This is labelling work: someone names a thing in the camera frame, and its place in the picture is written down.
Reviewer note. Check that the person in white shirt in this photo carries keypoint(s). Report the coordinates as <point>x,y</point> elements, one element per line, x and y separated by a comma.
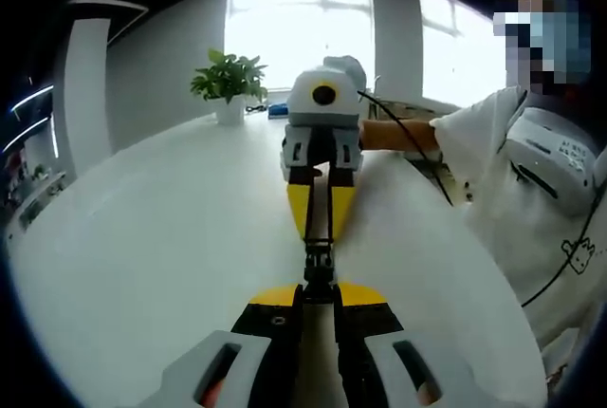
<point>498,246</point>

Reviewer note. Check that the green potted plant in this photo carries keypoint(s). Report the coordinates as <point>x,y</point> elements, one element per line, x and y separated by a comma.
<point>230,80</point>

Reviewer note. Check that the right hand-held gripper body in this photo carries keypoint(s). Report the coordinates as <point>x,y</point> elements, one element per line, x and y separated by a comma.
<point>327,111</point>

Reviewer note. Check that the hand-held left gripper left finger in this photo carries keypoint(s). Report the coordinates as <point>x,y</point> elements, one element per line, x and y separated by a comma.
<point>265,332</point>

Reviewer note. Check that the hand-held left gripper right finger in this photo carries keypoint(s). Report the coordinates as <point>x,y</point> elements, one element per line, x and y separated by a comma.
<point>365,332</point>

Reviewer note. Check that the white chest device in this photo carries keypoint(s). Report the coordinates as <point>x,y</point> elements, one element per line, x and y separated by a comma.
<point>555,161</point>

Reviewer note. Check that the blue box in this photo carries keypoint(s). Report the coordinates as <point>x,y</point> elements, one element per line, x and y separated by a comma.
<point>279,110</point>

